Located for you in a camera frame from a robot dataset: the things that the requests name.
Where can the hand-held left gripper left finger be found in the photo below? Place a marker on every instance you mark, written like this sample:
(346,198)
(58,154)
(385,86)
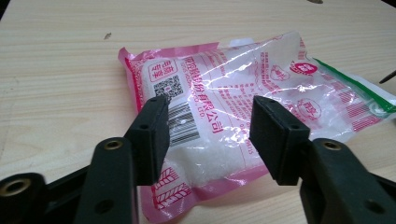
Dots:
(109,186)

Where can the pink printed plastic sugar bag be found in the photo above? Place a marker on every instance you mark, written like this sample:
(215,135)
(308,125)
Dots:
(230,93)

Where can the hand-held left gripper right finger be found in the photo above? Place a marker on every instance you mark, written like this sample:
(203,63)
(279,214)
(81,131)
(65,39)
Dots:
(330,180)

